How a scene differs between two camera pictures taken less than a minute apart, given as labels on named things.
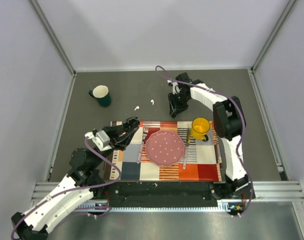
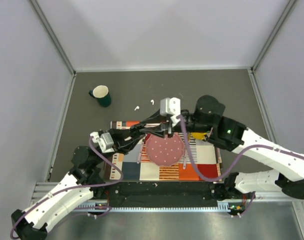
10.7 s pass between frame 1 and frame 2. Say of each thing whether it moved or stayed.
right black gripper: moved
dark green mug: stayed
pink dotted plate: stayed
